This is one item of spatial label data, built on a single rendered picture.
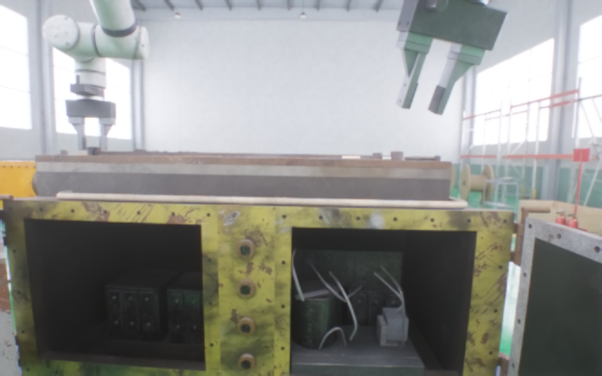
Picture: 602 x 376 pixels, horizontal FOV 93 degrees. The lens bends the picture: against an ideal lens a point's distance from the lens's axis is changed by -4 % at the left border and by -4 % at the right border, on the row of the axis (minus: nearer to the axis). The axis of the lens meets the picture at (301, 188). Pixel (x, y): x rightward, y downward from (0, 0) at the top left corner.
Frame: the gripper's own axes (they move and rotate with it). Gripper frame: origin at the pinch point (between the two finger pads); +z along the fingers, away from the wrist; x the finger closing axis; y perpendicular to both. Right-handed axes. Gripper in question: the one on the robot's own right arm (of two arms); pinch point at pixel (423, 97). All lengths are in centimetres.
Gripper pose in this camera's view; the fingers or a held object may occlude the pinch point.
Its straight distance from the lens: 51.4
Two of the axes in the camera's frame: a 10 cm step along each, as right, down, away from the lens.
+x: 9.8, 1.2, 1.5
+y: 0.7, 4.9, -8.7
